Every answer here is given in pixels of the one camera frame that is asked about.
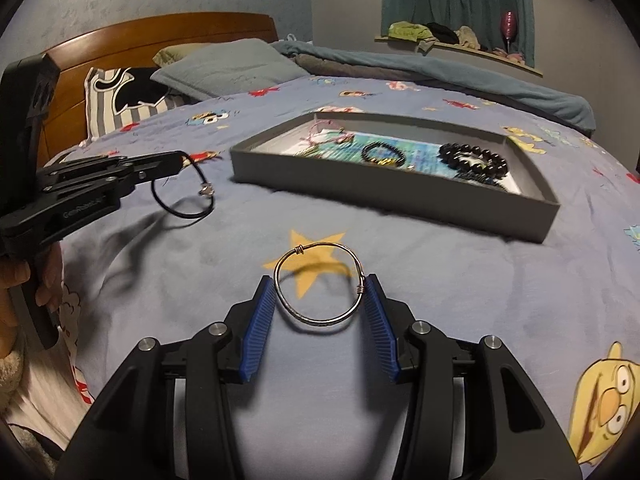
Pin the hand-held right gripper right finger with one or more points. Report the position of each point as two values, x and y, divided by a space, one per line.
382 330

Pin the pink item on sill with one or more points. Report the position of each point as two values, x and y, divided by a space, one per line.
510 55

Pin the person's white printed clothing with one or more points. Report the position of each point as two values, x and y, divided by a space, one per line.
50 385

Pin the striped black white pillow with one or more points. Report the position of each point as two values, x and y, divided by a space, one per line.
100 110

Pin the beige cloth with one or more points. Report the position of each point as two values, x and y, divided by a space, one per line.
467 37

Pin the grey pillow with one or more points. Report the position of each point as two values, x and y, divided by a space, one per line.
225 67

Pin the blue blanket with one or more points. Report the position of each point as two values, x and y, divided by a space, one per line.
450 67

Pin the person's left hand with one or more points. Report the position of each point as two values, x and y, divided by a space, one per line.
51 280

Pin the yellow green pillow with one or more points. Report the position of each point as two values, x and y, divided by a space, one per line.
172 53

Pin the black cloth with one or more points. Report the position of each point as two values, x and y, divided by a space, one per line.
442 32

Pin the green cloth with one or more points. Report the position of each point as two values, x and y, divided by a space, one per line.
407 31

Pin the wooden headboard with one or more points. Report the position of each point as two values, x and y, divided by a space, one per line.
150 35

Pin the window sill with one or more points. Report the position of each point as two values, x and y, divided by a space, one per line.
480 55

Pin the grey blanket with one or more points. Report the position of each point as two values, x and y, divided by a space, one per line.
330 66

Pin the blue cartoon printed bed sheet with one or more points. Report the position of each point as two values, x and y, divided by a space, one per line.
450 285

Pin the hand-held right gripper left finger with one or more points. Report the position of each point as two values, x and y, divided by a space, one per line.
257 330

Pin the grey cardboard box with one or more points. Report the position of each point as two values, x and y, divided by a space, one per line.
375 195

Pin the blue green printed card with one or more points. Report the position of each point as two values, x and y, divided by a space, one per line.
420 152

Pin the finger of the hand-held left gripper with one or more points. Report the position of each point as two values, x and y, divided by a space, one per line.
160 162
100 186

